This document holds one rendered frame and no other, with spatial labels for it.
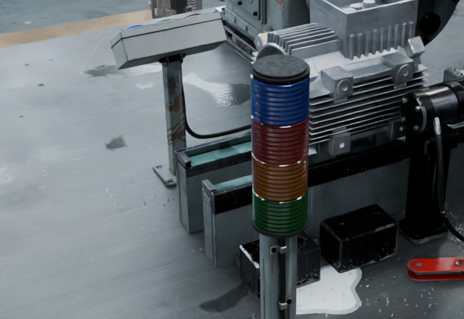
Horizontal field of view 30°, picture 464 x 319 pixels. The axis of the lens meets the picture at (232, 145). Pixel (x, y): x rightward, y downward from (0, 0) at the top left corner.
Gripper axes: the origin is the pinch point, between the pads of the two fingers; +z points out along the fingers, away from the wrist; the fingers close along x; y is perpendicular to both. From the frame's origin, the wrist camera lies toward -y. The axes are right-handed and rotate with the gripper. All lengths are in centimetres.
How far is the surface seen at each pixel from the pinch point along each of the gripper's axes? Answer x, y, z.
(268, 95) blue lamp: -37.8, -7.4, -8.7
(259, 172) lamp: -36.7, -12.4, -0.8
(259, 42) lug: 0.1, 1.8, 10.7
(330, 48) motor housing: -9.3, 8.1, 12.8
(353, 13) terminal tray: -10.5, 13.1, 9.7
